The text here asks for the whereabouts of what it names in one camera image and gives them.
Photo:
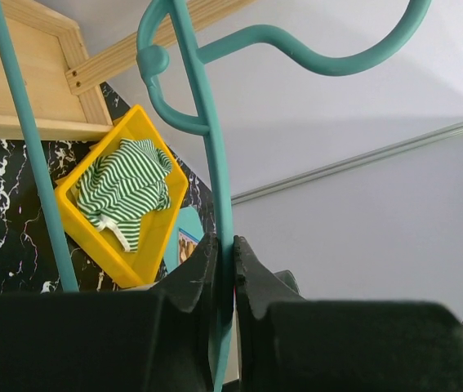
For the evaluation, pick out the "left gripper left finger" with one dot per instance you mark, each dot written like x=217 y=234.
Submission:
x=159 y=339

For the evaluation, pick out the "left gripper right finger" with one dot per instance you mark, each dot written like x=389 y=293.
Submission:
x=289 y=343

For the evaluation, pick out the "green white striped tank top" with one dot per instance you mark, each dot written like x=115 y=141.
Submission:
x=120 y=188

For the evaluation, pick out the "teal plastic hanger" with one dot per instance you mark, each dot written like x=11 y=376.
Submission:
x=153 y=60

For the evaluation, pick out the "teal cutting board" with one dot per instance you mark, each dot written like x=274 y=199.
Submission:
x=185 y=236

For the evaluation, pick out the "yellow plastic tray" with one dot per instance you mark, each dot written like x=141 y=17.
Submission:
x=126 y=269

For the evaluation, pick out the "wooden clothes rack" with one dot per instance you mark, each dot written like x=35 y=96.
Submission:
x=62 y=80

